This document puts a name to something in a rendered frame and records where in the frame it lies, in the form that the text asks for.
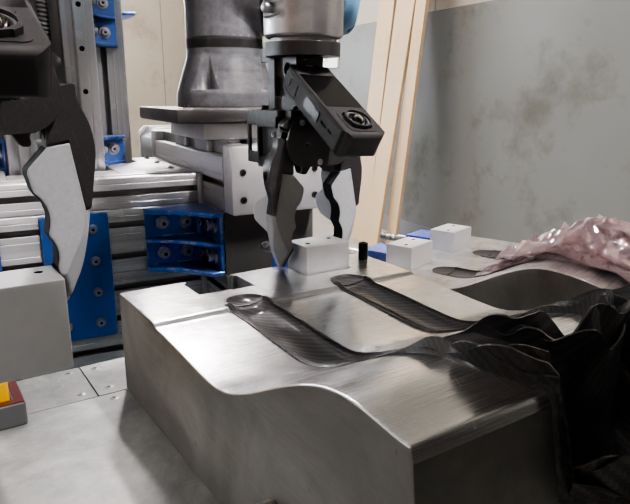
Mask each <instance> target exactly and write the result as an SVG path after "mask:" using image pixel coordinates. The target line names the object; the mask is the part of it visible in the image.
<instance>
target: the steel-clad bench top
mask: <svg viewBox="0 0 630 504"><path fill-rule="evenodd" d="M17 384H18V386H19V388H20V391H21V393H22V395H23V397H24V400H25V402H26V408H27V416H28V423H27V424H24V425H20V426H16V427H13V428H9V429H5V430H1V431H0V504H220V503H219V502H218V500H217V499H216V498H215V497H214V495H213V494H212V493H211V492H210V490H209V489H208V488H207V487H206V485H205V484H204V483H203V482H202V480H201V479H200V478H199V477H198V475H197V474H196V473H195V472H194V470H193V469H192V468H191V467H190V465H189V464H188V463H187V462H186V460H185V459H184V458H183V457H182V455H181V454H180V453H179V452H178V451H177V449H176V448H175V447H174V446H173V444H172V443H171V442H170V441H169V439H168V438H167V437H166V436H165V434H164V433H163V432H162V431H161V429H160V428H159V427H158V426H157V424H156V423H155V422H154V421H153V419H152V418H151V417H150V416H149V414H148V413H147V412H146V411H145V409H144V408H143V407H142V406H141V404H140V403H139V402H138V401H137V399H136V398H135V397H134V396H133V394H132V393H131V392H130V391H129V390H128V388H127V383H126V371H125V358H124V357H123V358H118V359H114V360H110V361H105V362H101V363H96V364H92V365H87V366H83V367H80V369H79V368H74V369H70V370H65V371H61V372H57V373H52V374H48V375H43V376H39V377H34V378H30V379H26V380H21V381H17Z"/></svg>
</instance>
